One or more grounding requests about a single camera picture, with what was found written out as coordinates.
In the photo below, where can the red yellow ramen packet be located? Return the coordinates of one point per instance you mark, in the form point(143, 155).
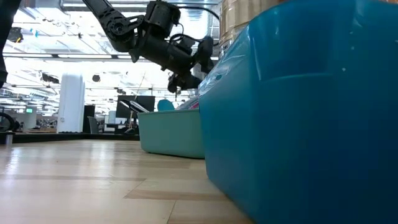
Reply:
point(191, 104)

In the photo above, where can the silver metal spoon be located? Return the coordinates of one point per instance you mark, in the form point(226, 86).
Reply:
point(141, 106)

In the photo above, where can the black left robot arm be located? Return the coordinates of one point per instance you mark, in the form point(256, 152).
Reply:
point(155, 49)

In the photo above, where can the dark background screen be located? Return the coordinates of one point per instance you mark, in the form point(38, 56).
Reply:
point(146, 104)

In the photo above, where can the teal plastic bin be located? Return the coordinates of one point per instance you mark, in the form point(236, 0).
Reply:
point(171, 133)

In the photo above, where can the round black background fixture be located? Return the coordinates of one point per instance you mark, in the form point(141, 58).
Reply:
point(96, 78)

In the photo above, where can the grey background chair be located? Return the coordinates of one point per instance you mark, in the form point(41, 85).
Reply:
point(93, 124)

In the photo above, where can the dark background cabinet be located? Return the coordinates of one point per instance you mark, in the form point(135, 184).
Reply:
point(88, 118)

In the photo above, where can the long ceiling light fixture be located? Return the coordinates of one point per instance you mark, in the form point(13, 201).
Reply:
point(77, 56)

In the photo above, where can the white cylinder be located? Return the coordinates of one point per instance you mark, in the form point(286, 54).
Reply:
point(71, 102)

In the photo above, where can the blue plastic bin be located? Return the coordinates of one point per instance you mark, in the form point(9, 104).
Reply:
point(295, 124)

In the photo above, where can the black ceiling lamp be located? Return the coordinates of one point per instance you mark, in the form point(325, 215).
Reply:
point(17, 35)

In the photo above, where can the black round wheel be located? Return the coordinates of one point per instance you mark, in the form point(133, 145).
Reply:
point(6, 122)

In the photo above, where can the black aluminium table frame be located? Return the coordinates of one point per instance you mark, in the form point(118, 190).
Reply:
point(77, 137)

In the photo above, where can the short silver post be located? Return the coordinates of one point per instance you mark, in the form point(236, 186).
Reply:
point(8, 138)

